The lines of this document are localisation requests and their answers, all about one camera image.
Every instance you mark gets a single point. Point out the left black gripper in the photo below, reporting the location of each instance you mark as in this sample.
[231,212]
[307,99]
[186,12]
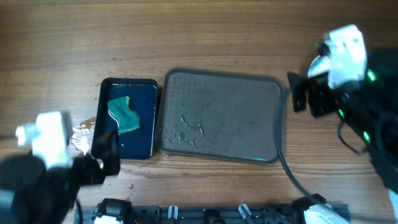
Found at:
[99,163]

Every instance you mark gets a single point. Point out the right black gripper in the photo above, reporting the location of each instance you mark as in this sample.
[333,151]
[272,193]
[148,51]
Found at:
[314,86]

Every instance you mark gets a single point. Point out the green yellow sponge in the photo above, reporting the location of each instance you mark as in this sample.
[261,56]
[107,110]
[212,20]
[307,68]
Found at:
[127,120]

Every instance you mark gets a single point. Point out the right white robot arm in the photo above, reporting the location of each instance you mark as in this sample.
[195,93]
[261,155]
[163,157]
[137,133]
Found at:
[367,105]

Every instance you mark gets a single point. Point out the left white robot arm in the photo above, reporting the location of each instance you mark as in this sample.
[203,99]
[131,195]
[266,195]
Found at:
[32,193]

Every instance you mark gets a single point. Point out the dark blue water tray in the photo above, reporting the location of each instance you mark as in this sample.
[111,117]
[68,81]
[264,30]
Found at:
[142,93]

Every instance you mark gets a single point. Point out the dark grey serving tray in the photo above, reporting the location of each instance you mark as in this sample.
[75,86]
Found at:
[220,115]

